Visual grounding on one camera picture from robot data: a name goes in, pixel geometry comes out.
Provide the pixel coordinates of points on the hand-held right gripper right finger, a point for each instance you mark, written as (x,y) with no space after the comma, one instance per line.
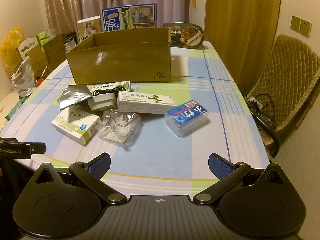
(220,166)

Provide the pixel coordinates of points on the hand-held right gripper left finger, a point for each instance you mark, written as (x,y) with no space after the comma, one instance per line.
(100,166)

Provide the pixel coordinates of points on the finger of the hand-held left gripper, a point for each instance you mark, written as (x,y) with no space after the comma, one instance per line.
(38,148)

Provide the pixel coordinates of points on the clear plastic tray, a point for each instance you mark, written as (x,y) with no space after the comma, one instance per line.
(117,130)

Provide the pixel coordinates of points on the white medicine box green stripe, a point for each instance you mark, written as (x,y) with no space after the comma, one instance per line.
(75,125)

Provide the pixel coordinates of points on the clear box with blue label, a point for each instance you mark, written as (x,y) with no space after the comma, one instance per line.
(187,117)

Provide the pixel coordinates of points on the silver foil pouch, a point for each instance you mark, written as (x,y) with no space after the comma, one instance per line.
(72,96)

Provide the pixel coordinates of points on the white power adapter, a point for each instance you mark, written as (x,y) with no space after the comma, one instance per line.
(100,102)

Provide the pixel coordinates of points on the long white ointment box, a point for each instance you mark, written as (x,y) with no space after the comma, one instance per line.
(140,102)

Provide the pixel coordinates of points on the brown cardboard box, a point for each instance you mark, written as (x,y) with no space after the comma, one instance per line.
(120,65)

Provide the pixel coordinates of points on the plaid cloth desktop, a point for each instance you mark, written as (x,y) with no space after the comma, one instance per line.
(175,150)

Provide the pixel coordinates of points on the crinkled silver bag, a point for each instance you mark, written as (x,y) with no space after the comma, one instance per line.
(23,77)

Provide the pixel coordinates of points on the brown cardboard carton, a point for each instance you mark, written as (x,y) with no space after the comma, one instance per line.
(53,52)

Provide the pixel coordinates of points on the white cutout cardboard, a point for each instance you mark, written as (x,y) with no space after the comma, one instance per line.
(27,46)

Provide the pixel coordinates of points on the yellow plastic bag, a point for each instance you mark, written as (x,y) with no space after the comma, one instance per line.
(10,45)

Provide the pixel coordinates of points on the green tissue pack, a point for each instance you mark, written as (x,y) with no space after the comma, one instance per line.
(46,38)

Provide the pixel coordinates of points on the quilted cover chair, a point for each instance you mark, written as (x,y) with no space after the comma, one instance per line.
(287,62)

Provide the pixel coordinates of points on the white photo print box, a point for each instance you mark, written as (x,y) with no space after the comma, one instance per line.
(88,27)

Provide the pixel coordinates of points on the black instant rice bowl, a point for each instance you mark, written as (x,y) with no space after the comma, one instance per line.
(190,36)

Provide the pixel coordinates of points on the blue milk carton box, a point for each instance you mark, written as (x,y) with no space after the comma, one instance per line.
(112,20)

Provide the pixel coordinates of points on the yellow curtain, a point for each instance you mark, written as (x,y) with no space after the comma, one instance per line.
(240,17)

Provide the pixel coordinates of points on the wall socket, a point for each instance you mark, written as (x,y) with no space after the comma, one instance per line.
(306,28)
(295,23)

